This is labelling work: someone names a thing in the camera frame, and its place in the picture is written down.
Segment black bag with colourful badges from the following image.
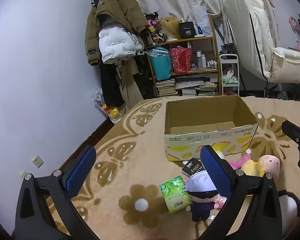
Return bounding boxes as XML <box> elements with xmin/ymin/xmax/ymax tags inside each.
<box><xmin>145</xmin><ymin>12</ymin><xmax>167</xmax><ymax>45</ymax></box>

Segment wooden shelf rack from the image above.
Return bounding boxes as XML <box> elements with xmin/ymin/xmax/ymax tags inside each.
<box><xmin>146</xmin><ymin>15</ymin><xmax>222</xmax><ymax>98</ymax></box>

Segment clear plastic bag of toys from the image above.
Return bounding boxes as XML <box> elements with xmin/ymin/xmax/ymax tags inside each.
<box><xmin>91</xmin><ymin>89</ymin><xmax>123</xmax><ymax>125</ymax></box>

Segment beige hanging trousers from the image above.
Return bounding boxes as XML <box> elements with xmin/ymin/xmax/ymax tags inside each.
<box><xmin>116</xmin><ymin>60</ymin><xmax>144</xmax><ymax>111</ymax></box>

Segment black paper box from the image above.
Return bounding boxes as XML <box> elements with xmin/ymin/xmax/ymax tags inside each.
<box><xmin>179</xmin><ymin>21</ymin><xmax>197</xmax><ymax>40</ymax></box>

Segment cardboard box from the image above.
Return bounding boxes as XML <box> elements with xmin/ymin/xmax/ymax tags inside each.
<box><xmin>164</xmin><ymin>95</ymin><xmax>259</xmax><ymax>162</ymax></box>

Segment red patterned bag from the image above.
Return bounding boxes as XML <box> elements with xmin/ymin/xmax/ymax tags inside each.
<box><xmin>169</xmin><ymin>47</ymin><xmax>193</xmax><ymax>74</ymax></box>

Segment stack of books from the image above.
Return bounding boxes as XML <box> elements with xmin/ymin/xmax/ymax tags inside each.
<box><xmin>155</xmin><ymin>79</ymin><xmax>177</xmax><ymax>97</ymax></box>

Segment white trolley cart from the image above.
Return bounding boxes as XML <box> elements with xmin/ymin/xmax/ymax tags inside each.
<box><xmin>219</xmin><ymin>54</ymin><xmax>240</xmax><ymax>95</ymax></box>

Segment pink plush bear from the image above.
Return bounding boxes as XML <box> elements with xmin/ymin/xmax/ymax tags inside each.
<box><xmin>229</xmin><ymin>154</ymin><xmax>252</xmax><ymax>170</ymax></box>

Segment white plastic bag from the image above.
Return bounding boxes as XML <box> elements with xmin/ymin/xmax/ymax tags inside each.
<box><xmin>192</xmin><ymin>5</ymin><xmax>213</xmax><ymax>37</ymax></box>

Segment white chair cushion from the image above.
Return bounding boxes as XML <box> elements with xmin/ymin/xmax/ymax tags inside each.
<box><xmin>269</xmin><ymin>47</ymin><xmax>300</xmax><ymax>83</ymax></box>

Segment pink desk ornament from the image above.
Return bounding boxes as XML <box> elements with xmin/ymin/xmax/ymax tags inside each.
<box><xmin>289</xmin><ymin>16</ymin><xmax>300</xmax><ymax>51</ymax></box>

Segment teal storage bag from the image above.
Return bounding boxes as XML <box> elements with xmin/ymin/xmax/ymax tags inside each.
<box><xmin>149</xmin><ymin>52</ymin><xmax>173</xmax><ymax>80</ymax></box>

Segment green tissue pack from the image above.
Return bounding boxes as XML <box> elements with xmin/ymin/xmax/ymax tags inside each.
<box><xmin>159</xmin><ymin>176</ymin><xmax>193</xmax><ymax>214</ymax></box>

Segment white-haired plush doll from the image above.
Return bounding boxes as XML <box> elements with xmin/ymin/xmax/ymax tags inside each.
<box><xmin>185</xmin><ymin>170</ymin><xmax>220</xmax><ymax>222</ymax></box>

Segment dark wooden bed frame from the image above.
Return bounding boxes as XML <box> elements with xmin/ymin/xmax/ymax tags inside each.
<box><xmin>57</xmin><ymin>116</ymin><xmax>114</xmax><ymax>171</ymax></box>

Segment black tissue pack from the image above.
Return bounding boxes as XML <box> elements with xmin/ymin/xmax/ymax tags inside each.
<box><xmin>182</xmin><ymin>157</ymin><xmax>205</xmax><ymax>177</ymax></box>

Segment pile of magazines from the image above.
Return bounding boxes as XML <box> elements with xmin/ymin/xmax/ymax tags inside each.
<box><xmin>175</xmin><ymin>80</ymin><xmax>218</xmax><ymax>97</ymax></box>

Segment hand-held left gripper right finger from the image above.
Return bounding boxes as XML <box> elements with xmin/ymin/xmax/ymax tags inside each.
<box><xmin>200</xmin><ymin>144</ymin><xmax>283</xmax><ymax>240</ymax></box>

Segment blonde wig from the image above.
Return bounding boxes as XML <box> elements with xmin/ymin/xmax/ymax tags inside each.
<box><xmin>160</xmin><ymin>17</ymin><xmax>182</xmax><ymax>40</ymax></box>

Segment hanging coats on rack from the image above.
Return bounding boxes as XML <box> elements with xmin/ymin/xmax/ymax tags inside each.
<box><xmin>85</xmin><ymin>0</ymin><xmax>149</xmax><ymax>67</ymax></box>

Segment black hanging garment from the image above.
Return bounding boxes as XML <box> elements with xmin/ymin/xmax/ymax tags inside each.
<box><xmin>99</xmin><ymin>62</ymin><xmax>125</xmax><ymax>108</ymax></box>

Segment row of cosmetic bottles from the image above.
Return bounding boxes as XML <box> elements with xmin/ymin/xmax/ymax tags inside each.
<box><xmin>195</xmin><ymin>51</ymin><xmax>218</xmax><ymax>69</ymax></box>

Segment bald plush doll yellow clothes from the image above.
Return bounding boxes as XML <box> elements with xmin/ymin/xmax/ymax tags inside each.
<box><xmin>241</xmin><ymin>154</ymin><xmax>281</xmax><ymax>197</ymax></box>

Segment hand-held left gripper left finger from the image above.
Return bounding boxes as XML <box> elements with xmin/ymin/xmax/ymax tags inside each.
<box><xmin>14</xmin><ymin>145</ymin><xmax>100</xmax><ymax>240</ymax></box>

